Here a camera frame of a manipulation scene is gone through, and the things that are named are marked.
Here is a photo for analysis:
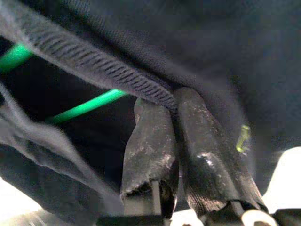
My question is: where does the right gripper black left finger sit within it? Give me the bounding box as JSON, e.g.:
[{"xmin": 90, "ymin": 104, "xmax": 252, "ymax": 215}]
[{"xmin": 120, "ymin": 97, "xmax": 179, "ymax": 218}]

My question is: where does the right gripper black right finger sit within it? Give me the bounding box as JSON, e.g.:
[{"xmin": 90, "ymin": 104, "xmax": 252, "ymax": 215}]
[{"xmin": 175, "ymin": 87, "xmax": 269, "ymax": 217}]

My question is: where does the green plastic hanger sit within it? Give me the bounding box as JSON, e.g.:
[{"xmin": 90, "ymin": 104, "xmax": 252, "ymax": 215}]
[{"xmin": 0, "ymin": 43, "xmax": 142, "ymax": 125}]

